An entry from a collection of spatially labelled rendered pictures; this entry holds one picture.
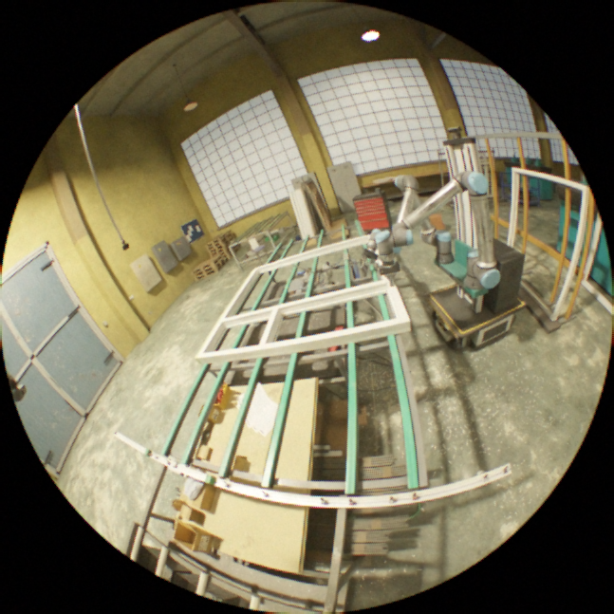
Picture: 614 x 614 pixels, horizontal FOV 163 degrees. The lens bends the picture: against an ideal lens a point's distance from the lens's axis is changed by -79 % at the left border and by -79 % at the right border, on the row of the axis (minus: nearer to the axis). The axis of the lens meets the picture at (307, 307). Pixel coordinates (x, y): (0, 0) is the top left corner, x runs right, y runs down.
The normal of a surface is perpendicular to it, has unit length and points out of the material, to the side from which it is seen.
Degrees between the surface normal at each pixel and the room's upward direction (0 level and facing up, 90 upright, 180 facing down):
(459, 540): 0
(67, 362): 90
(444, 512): 0
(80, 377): 90
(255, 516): 0
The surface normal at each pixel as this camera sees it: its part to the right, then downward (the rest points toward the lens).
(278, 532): -0.34, -0.78
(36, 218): 0.93, -0.21
